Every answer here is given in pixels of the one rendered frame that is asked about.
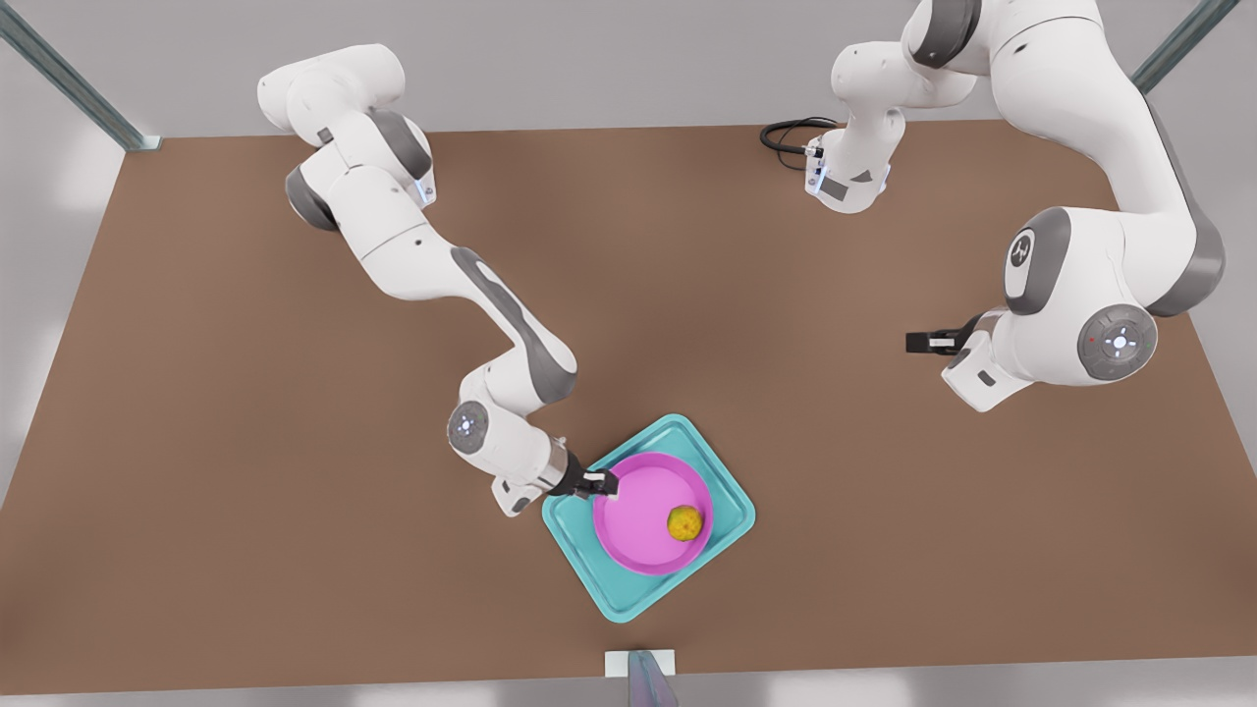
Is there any pink round plate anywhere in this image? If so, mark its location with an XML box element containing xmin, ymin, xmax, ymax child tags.
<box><xmin>592</xmin><ymin>452</ymin><xmax>715</xmax><ymax>577</ymax></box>

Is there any teal rectangular tray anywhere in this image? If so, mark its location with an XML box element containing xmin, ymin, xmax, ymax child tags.
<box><xmin>542</xmin><ymin>413</ymin><xmax>757</xmax><ymax>625</ymax></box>

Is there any silver frame post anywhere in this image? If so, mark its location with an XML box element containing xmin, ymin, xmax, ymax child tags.
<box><xmin>603</xmin><ymin>648</ymin><xmax>680</xmax><ymax>707</ymax></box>
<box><xmin>0</xmin><ymin>0</ymin><xmax>163</xmax><ymax>153</ymax></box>
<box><xmin>1129</xmin><ymin>0</ymin><xmax>1244</xmax><ymax>95</ymax></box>

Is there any black cable loop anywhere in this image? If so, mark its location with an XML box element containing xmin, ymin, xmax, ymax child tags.
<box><xmin>759</xmin><ymin>117</ymin><xmax>839</xmax><ymax>174</ymax></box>

